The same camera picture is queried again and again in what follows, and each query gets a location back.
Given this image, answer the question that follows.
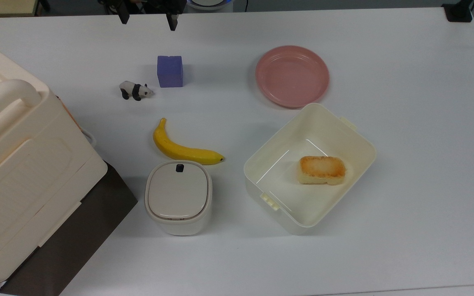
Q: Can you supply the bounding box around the beige background board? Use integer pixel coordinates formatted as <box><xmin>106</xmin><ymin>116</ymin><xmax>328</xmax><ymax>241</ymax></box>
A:
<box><xmin>0</xmin><ymin>0</ymin><xmax>39</xmax><ymax>18</ymax></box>

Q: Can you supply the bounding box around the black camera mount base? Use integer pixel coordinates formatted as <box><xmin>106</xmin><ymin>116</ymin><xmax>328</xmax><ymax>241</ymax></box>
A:
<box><xmin>442</xmin><ymin>0</ymin><xmax>474</xmax><ymax>23</ymax></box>

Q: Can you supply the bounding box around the white drawer handle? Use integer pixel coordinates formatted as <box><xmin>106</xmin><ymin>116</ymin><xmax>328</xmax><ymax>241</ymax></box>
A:
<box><xmin>81</xmin><ymin>128</ymin><xmax>97</xmax><ymax>148</ymax></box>

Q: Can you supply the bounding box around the small beige lidded bin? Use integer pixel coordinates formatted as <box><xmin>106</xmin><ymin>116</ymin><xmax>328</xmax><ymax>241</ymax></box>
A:
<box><xmin>144</xmin><ymin>160</ymin><xmax>213</xmax><ymax>236</ymax></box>

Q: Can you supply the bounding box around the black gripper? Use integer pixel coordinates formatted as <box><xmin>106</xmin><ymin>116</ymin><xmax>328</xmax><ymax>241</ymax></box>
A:
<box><xmin>99</xmin><ymin>0</ymin><xmax>188</xmax><ymax>32</ymax></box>

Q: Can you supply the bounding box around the panda figurine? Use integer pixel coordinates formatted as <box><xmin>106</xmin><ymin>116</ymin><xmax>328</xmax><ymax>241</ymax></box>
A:
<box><xmin>119</xmin><ymin>81</ymin><xmax>154</xmax><ymax>102</ymax></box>

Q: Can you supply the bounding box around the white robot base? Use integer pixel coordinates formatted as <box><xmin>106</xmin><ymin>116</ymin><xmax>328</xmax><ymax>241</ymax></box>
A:
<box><xmin>187</xmin><ymin>0</ymin><xmax>234</xmax><ymax>11</ymax></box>

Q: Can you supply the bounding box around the toy toasted bread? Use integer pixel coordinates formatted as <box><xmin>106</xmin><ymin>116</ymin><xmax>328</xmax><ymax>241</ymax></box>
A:
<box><xmin>298</xmin><ymin>155</ymin><xmax>346</xmax><ymax>186</ymax></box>

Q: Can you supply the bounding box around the cream storage box with handles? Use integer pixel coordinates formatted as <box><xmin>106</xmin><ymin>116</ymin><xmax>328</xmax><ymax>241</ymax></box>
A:
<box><xmin>0</xmin><ymin>34</ymin><xmax>109</xmax><ymax>283</ymax></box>

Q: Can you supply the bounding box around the pink plastic plate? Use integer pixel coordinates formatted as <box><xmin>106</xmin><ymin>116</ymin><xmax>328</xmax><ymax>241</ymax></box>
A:
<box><xmin>255</xmin><ymin>45</ymin><xmax>330</xmax><ymax>109</ymax></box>

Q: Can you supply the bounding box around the purple foam cube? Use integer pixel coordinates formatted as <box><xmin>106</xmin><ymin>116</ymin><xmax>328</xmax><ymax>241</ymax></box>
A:
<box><xmin>157</xmin><ymin>55</ymin><xmax>184</xmax><ymax>88</ymax></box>

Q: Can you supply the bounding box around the cream open plastic box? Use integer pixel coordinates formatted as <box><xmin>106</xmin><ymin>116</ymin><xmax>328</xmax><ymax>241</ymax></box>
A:
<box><xmin>243</xmin><ymin>102</ymin><xmax>377</xmax><ymax>236</ymax></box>

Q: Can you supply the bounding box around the yellow toy banana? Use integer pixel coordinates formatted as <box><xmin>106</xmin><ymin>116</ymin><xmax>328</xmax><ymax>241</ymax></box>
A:
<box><xmin>153</xmin><ymin>118</ymin><xmax>225</xmax><ymax>166</ymax></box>

